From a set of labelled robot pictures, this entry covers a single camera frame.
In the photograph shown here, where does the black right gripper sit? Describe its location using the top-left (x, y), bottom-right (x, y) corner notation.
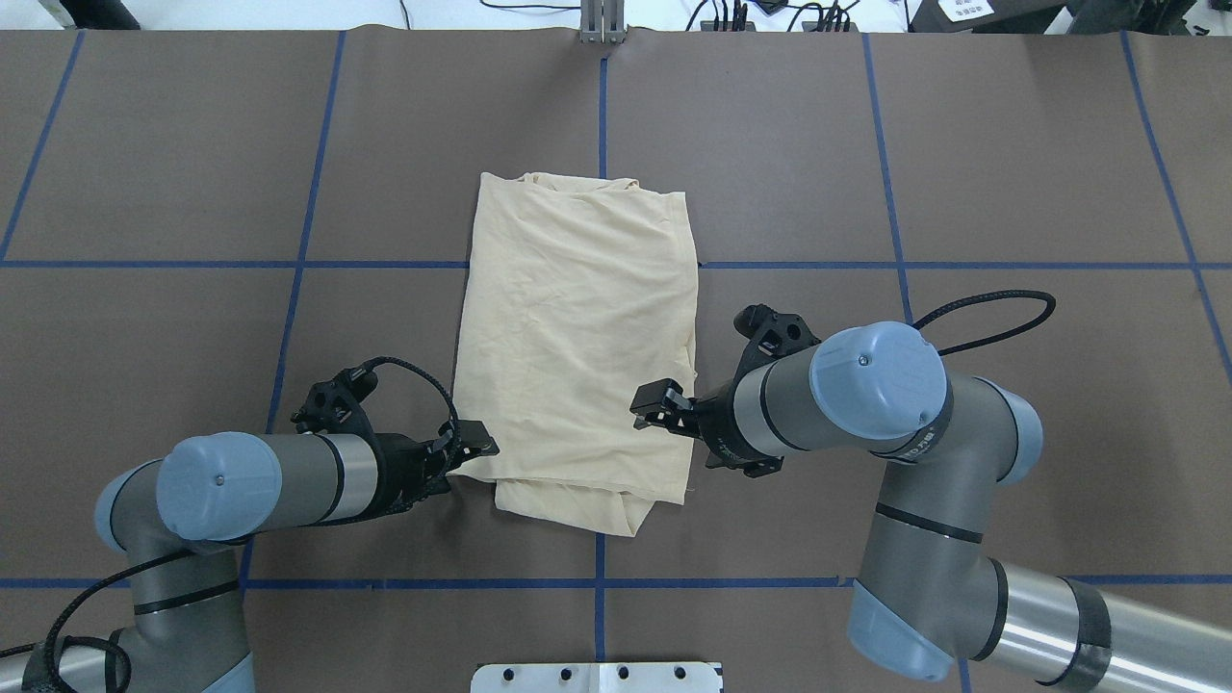
top-left (630, 380), bottom-right (784, 478)

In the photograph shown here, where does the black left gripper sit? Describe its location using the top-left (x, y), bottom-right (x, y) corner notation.
top-left (377, 420), bottom-right (501, 515)

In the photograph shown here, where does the beige long-sleeve printed shirt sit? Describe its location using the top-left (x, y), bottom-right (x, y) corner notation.
top-left (453, 171), bottom-right (699, 538)

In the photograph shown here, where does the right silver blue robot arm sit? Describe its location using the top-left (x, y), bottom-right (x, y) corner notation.
top-left (630, 313), bottom-right (1231, 692)

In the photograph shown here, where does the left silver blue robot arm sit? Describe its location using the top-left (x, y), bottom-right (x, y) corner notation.
top-left (2, 420), bottom-right (499, 692)

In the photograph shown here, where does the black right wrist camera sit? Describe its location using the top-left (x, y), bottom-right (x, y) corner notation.
top-left (733, 305), bottom-right (822, 380)

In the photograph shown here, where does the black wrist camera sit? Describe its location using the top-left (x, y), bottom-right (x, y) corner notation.
top-left (291, 367), bottom-right (378, 439)
top-left (733, 305), bottom-right (822, 380)

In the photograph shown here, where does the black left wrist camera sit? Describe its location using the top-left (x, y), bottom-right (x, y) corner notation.
top-left (291, 367), bottom-right (378, 439)

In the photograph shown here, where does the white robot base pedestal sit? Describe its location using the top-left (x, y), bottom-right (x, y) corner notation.
top-left (469, 661), bottom-right (724, 692)

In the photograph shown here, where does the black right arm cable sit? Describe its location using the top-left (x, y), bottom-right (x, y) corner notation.
top-left (910, 290), bottom-right (1058, 358)

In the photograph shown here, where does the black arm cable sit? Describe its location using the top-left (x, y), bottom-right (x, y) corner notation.
top-left (18, 356), bottom-right (463, 693)
top-left (910, 290), bottom-right (1058, 358)

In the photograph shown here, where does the aluminium frame post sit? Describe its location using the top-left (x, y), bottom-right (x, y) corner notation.
top-left (577, 0), bottom-right (628, 44)

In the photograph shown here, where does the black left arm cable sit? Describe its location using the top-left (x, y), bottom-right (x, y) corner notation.
top-left (18, 356), bottom-right (463, 693)

